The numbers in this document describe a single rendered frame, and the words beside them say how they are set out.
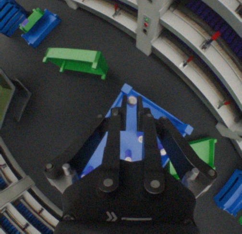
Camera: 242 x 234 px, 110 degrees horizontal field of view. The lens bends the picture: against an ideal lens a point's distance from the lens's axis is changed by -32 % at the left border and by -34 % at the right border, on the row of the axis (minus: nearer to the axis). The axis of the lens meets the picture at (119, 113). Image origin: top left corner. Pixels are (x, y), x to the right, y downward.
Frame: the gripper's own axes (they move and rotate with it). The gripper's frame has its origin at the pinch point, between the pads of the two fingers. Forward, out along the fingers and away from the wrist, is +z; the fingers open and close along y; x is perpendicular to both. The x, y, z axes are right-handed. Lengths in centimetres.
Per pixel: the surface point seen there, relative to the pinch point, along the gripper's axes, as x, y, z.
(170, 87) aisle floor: -7, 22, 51
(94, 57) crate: 8.4, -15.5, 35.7
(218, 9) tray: 23.1, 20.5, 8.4
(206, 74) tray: 4, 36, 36
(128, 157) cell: -14.6, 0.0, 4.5
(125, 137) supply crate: -13.8, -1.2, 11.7
